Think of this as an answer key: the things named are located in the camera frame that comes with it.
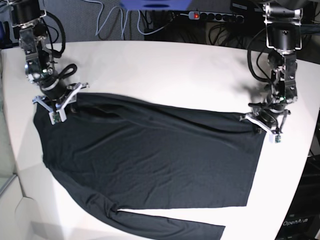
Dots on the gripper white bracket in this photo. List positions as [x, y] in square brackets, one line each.
[269, 118]
[59, 98]

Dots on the black long-sleeve T-shirt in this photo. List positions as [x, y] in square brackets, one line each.
[115, 155]

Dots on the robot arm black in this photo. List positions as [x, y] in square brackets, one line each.
[27, 16]
[283, 20]

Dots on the black OpenArm equipment case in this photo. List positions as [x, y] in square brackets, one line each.
[302, 221]

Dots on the blue box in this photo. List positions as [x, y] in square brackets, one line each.
[157, 5]

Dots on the white power strip red switch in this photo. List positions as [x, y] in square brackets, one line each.
[215, 17]

